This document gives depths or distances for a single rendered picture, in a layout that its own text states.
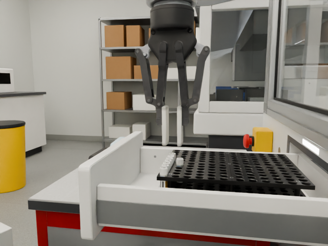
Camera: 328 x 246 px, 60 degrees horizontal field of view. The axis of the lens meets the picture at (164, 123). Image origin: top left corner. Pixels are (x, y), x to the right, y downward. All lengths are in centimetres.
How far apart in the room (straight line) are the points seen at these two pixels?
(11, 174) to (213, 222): 280
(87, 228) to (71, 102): 491
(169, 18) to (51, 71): 504
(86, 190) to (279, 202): 26
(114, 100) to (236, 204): 416
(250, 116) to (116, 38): 344
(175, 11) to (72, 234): 57
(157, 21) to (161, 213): 30
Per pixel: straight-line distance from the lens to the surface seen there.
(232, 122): 131
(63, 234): 80
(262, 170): 50
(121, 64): 446
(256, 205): 40
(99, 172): 43
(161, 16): 48
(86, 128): 524
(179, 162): 48
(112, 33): 454
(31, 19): 575
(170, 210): 41
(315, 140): 50
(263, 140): 81
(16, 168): 311
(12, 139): 302
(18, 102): 419
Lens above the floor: 104
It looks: 8 degrees down
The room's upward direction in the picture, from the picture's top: straight up
